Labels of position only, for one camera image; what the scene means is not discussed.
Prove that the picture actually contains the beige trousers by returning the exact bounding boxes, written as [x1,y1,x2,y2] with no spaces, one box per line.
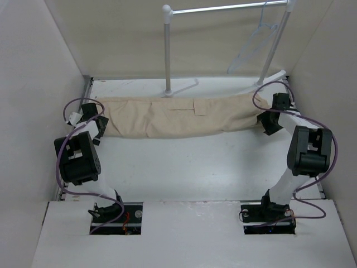
[99,93,270,138]

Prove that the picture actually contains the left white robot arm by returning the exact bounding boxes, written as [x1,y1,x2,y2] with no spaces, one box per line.
[54,99,125,223]

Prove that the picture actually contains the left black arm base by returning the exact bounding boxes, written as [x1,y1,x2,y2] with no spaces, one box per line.
[88,203,143,236]

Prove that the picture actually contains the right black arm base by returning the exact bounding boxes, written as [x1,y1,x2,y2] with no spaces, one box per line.
[239,204,296,235]

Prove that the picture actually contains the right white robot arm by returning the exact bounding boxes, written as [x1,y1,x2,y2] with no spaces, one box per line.
[257,93,332,222]

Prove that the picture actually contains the white clothes rack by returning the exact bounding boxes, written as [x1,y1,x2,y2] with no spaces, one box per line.
[162,0,296,97]

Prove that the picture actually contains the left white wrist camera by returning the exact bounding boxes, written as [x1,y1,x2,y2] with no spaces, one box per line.
[66,112,83,127]

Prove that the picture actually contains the light blue wire hanger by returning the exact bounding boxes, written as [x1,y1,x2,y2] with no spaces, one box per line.
[227,1,279,74]

